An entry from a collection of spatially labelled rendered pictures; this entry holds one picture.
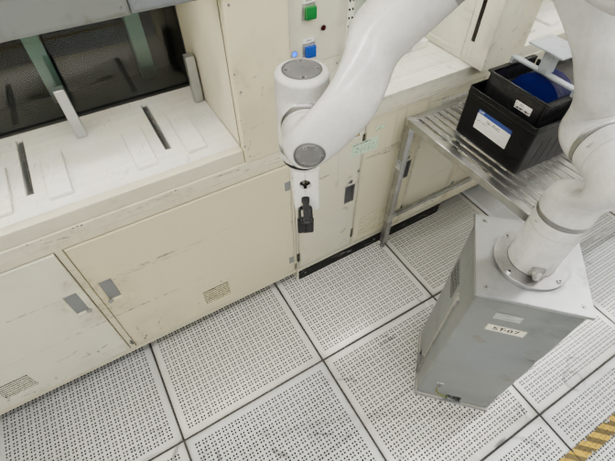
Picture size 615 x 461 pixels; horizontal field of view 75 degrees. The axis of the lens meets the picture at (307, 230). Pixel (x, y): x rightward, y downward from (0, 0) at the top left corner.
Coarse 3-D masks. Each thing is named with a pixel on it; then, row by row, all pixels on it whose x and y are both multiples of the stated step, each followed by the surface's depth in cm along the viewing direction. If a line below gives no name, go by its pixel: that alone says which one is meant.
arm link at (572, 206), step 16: (608, 128) 75; (592, 144) 76; (608, 144) 73; (576, 160) 79; (592, 160) 75; (608, 160) 72; (592, 176) 75; (608, 176) 72; (544, 192) 92; (560, 192) 86; (576, 192) 83; (592, 192) 75; (608, 192) 73; (544, 208) 90; (560, 208) 85; (576, 208) 82; (592, 208) 78; (608, 208) 75; (560, 224) 88; (576, 224) 86; (592, 224) 87
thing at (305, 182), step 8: (296, 168) 70; (312, 168) 70; (296, 176) 70; (304, 176) 70; (312, 176) 70; (296, 184) 71; (304, 184) 71; (312, 184) 71; (296, 192) 72; (304, 192) 72; (312, 192) 72; (296, 200) 74; (312, 200) 74; (296, 208) 76; (312, 208) 76
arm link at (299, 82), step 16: (288, 64) 60; (304, 64) 60; (320, 64) 60; (288, 80) 58; (304, 80) 57; (320, 80) 58; (288, 96) 59; (304, 96) 58; (320, 96) 59; (288, 112) 60
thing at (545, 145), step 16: (480, 96) 128; (464, 112) 136; (480, 112) 130; (496, 112) 125; (464, 128) 139; (480, 128) 132; (496, 128) 127; (512, 128) 122; (528, 128) 117; (544, 128) 116; (480, 144) 135; (496, 144) 129; (512, 144) 124; (528, 144) 119; (544, 144) 123; (496, 160) 132; (512, 160) 126; (528, 160) 126; (544, 160) 131
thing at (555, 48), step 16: (544, 48) 114; (560, 48) 114; (512, 64) 128; (528, 64) 123; (544, 64) 118; (496, 80) 125; (560, 80) 117; (496, 96) 127; (512, 96) 122; (528, 96) 117; (512, 112) 124; (528, 112) 119; (544, 112) 116; (560, 112) 120
